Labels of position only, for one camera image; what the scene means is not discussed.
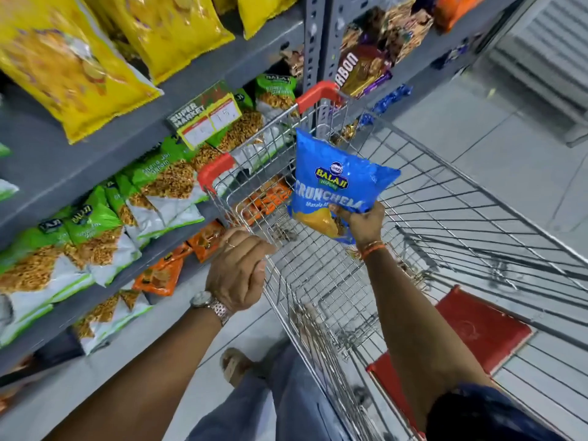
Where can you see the person's left hand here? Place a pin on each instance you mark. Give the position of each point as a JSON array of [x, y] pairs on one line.
[[236, 275]]

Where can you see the person's right hand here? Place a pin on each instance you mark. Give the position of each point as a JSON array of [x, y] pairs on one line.
[[367, 227]]

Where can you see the person's left fingers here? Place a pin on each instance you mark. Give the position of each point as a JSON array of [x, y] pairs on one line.
[[250, 245]]

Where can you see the person's right fingers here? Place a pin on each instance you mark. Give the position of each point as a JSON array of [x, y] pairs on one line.
[[341, 218]]

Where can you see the blue snack packet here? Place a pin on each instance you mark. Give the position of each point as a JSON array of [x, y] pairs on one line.
[[337, 179]]

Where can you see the person's right forearm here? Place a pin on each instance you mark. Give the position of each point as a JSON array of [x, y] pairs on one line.
[[413, 326]]

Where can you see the person's left forearm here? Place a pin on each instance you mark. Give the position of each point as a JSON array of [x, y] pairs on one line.
[[147, 376]]

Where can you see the orange snack packet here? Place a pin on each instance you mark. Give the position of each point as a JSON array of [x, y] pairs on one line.
[[266, 202], [158, 276], [206, 239]]

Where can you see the silver wristwatch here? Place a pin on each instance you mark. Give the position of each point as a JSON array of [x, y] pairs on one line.
[[212, 304]]

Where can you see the beige sandal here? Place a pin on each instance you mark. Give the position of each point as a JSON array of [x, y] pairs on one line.
[[235, 366]]

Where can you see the pile of small blue packets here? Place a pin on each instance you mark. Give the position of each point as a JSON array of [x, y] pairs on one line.
[[390, 100]]

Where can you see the shelf price label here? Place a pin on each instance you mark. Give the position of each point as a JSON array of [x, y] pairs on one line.
[[204, 117]]

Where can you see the brown chocolate biscuit packet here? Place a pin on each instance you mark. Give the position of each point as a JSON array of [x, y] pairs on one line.
[[363, 68]]

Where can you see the row of green white packets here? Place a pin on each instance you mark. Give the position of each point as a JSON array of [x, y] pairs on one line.
[[92, 234]]

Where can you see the blue jeans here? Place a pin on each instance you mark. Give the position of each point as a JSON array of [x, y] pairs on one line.
[[280, 404]]

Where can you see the red plastic cart seat panel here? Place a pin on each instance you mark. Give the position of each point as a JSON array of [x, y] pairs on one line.
[[482, 328]]

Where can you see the pile of brown snack packets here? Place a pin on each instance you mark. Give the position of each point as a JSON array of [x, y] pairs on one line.
[[395, 27]]

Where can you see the grey metal shelf rack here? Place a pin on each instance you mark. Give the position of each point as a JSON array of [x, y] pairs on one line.
[[55, 165]]

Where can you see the large yellow snack packet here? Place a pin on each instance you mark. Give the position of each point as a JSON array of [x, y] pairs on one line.
[[59, 59], [160, 32], [264, 11]]

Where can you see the orange chips packet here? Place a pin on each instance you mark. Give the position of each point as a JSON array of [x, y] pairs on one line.
[[457, 9]]

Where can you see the dark blue sleeve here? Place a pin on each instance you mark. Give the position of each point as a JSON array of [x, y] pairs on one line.
[[487, 417]]

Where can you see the white roller shutter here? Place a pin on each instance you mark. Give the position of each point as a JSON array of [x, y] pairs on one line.
[[551, 55]]

